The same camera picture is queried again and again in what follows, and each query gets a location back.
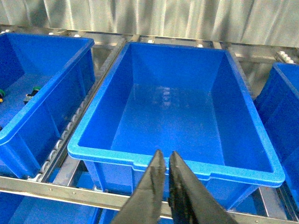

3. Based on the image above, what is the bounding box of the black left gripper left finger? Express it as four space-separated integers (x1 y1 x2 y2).
111 149 166 224

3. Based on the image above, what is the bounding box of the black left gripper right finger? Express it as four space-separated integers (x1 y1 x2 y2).
169 151 237 224

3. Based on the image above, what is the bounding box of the blue left bin with buttons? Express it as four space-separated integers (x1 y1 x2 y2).
0 33 95 178

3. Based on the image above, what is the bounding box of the blue middle empty bin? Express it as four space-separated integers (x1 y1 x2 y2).
67 42 285 209

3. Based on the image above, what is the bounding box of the blue lower left bin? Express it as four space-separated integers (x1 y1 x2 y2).
0 192 100 224

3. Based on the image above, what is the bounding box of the blue right upper bin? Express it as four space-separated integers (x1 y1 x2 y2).
254 63 299 204

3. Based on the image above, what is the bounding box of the green button upper middle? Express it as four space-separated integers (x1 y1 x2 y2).
23 86 41 104

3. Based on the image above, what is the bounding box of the green button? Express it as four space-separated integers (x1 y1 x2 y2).
23 86 41 104
0 89 6 103

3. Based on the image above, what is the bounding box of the green button far left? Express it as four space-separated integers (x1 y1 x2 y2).
0 89 6 103

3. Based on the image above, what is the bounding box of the metal rack frame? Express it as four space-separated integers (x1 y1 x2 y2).
0 24 299 210

